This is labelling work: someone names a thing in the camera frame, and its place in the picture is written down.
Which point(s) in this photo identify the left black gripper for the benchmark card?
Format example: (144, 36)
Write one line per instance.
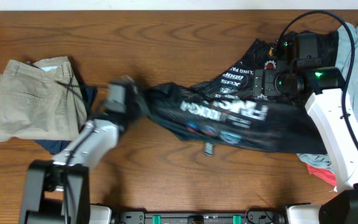
(136, 101)

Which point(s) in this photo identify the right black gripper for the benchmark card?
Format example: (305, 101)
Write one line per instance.
(260, 83)

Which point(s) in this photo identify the black printed cycling jersey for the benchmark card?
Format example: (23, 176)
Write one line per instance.
(225, 110)

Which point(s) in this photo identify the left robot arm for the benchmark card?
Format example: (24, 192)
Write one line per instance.
(58, 190)

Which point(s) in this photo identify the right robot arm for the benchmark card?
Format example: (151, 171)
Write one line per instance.
(323, 90)

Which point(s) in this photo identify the dark navy folded garment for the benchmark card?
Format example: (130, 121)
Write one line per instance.
(55, 146)

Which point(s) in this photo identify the folded khaki shorts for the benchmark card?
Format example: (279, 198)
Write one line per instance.
(40, 101)

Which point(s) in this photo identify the red shirt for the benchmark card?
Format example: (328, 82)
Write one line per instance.
(323, 174)

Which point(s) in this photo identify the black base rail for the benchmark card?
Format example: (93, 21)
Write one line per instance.
(252, 216)

